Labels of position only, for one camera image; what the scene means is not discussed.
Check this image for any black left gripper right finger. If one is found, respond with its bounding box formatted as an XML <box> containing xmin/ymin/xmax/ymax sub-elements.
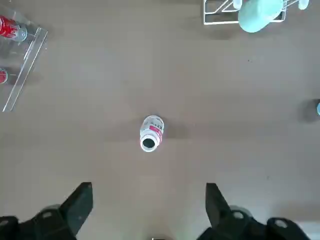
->
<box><xmin>197</xmin><ymin>182</ymin><xmax>311</xmax><ymax>240</ymax></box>

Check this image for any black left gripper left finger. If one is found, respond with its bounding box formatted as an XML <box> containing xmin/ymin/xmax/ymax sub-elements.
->
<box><xmin>0</xmin><ymin>181</ymin><xmax>94</xmax><ymax>240</ymax></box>

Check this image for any white juice bottle red label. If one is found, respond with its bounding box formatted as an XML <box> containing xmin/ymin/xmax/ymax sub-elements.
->
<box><xmin>139</xmin><ymin>114</ymin><xmax>165</xmax><ymax>154</ymax></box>

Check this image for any clear acrylic bottle shelf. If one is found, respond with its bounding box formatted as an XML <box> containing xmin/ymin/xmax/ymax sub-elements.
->
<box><xmin>0</xmin><ymin>4</ymin><xmax>49</xmax><ymax>113</ymax></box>

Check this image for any mint green cup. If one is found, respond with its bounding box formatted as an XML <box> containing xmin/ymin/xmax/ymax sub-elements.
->
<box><xmin>237</xmin><ymin>0</ymin><xmax>286</xmax><ymax>34</ymax></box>

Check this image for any white wire cup rack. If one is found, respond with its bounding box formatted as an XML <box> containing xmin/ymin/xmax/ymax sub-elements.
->
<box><xmin>202</xmin><ymin>0</ymin><xmax>309</xmax><ymax>26</ymax></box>

